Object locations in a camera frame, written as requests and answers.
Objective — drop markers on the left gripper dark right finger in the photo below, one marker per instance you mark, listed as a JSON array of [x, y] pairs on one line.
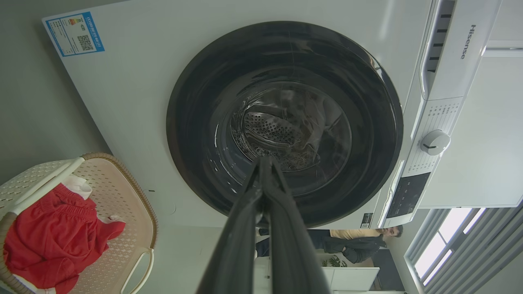
[[292, 253]]

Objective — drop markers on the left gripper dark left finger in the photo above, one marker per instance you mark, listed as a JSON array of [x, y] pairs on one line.
[[239, 245]]

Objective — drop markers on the beige perforated laundry basket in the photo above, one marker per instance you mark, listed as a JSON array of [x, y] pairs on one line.
[[122, 192]]

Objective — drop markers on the green leafy plant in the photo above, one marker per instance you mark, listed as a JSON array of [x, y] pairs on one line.
[[334, 261]]

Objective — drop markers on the white cabinet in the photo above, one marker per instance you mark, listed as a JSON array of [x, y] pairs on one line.
[[351, 279]]

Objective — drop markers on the person in tan shirt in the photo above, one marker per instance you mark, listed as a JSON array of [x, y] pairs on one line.
[[359, 245]]

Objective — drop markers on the small text sticker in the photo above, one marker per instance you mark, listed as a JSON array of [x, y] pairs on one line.
[[366, 220]]

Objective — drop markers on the round white filter cover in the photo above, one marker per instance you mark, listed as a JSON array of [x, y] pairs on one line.
[[159, 204]]

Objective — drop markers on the dark cabinet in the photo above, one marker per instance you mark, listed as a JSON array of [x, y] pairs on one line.
[[390, 271]]

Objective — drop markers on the black round washer door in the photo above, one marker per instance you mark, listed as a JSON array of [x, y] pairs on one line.
[[196, 122]]

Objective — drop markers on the black washer display panel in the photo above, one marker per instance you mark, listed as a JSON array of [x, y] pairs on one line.
[[408, 195]]

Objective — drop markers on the white front-load washing machine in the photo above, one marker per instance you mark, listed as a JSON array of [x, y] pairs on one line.
[[135, 102]]

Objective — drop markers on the white washer dial knob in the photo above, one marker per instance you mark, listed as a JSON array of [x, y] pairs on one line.
[[435, 142]]

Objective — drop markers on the red garment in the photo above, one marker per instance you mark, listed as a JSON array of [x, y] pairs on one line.
[[53, 237]]

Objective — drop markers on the white Hisense detergent drawer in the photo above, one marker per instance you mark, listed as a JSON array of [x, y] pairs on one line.
[[466, 61]]

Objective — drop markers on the blue energy label sticker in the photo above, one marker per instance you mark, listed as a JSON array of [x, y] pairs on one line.
[[73, 34]]

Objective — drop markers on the window with grey frame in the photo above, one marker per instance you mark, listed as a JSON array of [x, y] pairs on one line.
[[441, 245]]

